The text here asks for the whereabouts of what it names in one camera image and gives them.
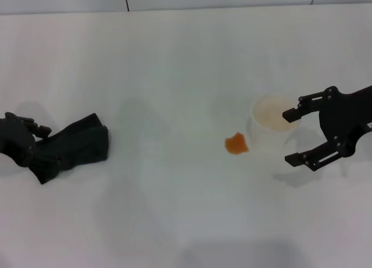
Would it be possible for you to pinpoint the orange liquid stain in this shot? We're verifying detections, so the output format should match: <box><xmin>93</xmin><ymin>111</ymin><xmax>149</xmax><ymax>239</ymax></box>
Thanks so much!
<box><xmin>224</xmin><ymin>131</ymin><xmax>250</xmax><ymax>156</ymax></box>

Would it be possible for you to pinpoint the white paper cup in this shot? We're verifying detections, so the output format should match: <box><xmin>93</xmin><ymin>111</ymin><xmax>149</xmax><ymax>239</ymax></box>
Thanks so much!
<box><xmin>246</xmin><ymin>94</ymin><xmax>302</xmax><ymax>153</ymax></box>

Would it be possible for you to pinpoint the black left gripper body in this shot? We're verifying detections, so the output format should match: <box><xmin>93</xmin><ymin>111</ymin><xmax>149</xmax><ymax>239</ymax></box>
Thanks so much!
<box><xmin>0</xmin><ymin>116</ymin><xmax>38</xmax><ymax>167</ymax></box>

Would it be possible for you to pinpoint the dark rag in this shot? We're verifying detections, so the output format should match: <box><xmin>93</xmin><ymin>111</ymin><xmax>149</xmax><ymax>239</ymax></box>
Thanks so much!
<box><xmin>34</xmin><ymin>113</ymin><xmax>110</xmax><ymax>173</ymax></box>

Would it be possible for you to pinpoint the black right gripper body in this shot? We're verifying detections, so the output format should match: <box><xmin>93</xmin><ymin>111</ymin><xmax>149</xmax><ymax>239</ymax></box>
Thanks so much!
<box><xmin>318</xmin><ymin>85</ymin><xmax>372</xmax><ymax>159</ymax></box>

